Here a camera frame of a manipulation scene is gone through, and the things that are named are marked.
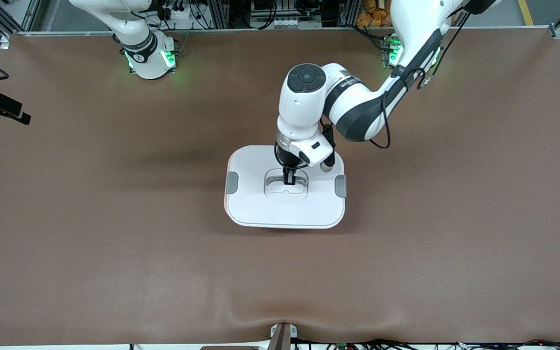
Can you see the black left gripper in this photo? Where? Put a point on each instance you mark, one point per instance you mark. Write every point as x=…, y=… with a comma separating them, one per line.
x=286, y=157

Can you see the white plastic box lid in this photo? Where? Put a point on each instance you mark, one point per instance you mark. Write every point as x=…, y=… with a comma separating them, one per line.
x=260, y=209

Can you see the grey lid latch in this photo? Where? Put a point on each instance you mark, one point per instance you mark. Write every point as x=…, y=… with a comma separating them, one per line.
x=341, y=186
x=232, y=183

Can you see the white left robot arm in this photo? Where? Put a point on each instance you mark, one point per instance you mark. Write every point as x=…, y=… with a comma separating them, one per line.
x=299, y=112

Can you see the dark electronic equipment box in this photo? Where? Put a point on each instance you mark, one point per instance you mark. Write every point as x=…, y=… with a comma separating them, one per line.
x=304, y=7

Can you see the white power strip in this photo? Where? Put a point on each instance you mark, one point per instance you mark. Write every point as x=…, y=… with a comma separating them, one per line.
x=183, y=17

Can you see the aluminium table edge rail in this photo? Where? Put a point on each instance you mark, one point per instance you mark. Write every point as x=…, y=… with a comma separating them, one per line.
x=285, y=29

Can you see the brown post with metal bracket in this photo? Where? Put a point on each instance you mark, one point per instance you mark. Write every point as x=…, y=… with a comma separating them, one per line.
x=281, y=338

